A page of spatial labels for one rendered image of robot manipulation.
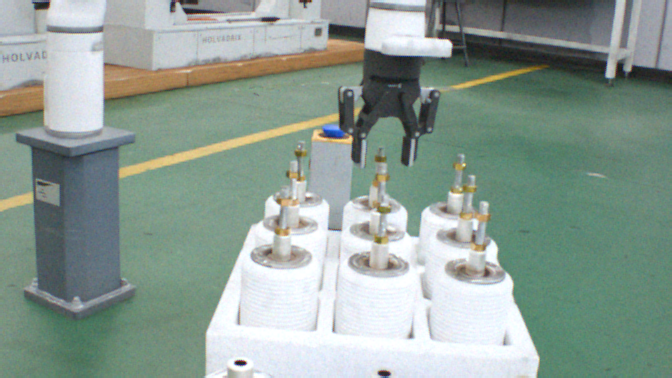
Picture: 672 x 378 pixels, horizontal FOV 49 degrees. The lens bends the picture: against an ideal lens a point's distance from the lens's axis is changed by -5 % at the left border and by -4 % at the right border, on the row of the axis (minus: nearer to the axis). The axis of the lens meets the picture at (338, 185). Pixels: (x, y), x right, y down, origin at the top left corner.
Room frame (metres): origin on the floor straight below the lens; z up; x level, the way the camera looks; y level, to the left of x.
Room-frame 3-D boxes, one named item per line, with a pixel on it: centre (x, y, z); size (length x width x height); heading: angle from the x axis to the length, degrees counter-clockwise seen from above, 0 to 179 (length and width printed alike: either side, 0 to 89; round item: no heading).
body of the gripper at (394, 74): (0.98, -0.06, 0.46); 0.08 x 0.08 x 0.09
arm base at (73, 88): (1.22, 0.45, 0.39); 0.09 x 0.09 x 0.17; 60
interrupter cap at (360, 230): (0.98, -0.06, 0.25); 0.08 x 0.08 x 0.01
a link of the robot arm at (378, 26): (0.96, -0.06, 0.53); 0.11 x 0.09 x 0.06; 24
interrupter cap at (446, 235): (0.98, -0.17, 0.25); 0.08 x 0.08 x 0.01
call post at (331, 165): (1.27, 0.02, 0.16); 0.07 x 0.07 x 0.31; 89
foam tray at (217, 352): (0.98, -0.06, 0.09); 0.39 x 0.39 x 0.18; 89
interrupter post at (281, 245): (0.86, 0.06, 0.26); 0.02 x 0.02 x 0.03
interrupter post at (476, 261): (0.86, -0.17, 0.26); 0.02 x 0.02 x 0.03
